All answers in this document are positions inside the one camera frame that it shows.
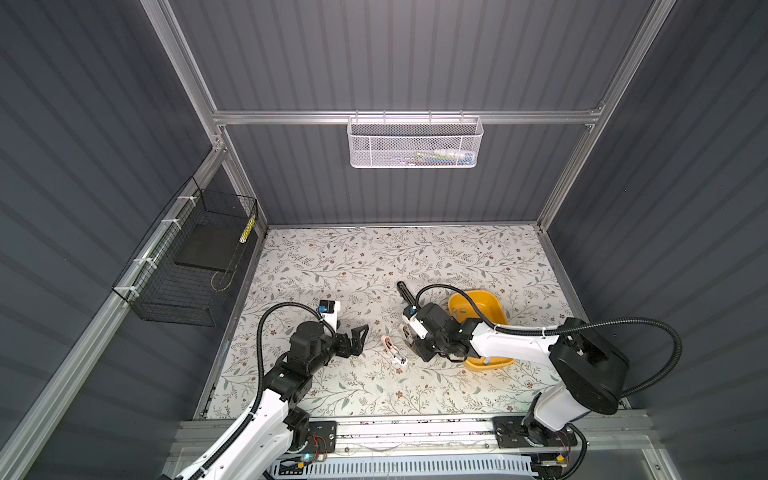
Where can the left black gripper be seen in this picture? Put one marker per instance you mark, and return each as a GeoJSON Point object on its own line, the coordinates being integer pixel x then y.
{"type": "Point", "coordinates": [344, 350]}

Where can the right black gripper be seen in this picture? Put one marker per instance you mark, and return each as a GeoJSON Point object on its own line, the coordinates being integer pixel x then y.
{"type": "Point", "coordinates": [423, 353]}

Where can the pink small stapler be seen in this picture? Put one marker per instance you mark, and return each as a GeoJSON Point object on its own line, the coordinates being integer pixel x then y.
{"type": "Point", "coordinates": [392, 352]}

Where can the black stapler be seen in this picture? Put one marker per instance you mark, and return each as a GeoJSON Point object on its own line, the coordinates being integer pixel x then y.
{"type": "Point", "coordinates": [407, 295]}

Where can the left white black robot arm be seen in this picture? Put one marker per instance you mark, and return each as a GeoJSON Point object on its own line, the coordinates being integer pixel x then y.
{"type": "Point", "coordinates": [273, 423]}

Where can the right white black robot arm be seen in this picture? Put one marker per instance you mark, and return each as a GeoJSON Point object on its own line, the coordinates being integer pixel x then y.
{"type": "Point", "coordinates": [591, 370]}

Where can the yellow marker in basket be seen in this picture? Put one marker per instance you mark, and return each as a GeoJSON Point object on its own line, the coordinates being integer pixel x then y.
{"type": "Point", "coordinates": [247, 230]}

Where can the black pad in basket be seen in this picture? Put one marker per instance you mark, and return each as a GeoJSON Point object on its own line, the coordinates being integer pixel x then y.
{"type": "Point", "coordinates": [211, 248]}

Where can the items in white basket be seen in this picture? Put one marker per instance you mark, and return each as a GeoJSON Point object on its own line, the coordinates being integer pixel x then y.
{"type": "Point", "coordinates": [449, 157]}

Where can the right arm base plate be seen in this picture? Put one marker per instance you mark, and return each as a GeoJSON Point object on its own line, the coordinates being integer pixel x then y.
{"type": "Point", "coordinates": [517, 431]}

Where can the black wire basket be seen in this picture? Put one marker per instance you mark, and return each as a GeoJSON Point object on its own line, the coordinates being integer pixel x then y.
{"type": "Point", "coordinates": [158, 290]}

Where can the aluminium mounting rail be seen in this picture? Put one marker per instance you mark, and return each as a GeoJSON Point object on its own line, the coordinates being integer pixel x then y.
{"type": "Point", "coordinates": [413, 435]}

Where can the white wire mesh basket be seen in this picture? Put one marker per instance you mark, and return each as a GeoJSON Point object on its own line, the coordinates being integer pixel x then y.
{"type": "Point", "coordinates": [375, 141]}

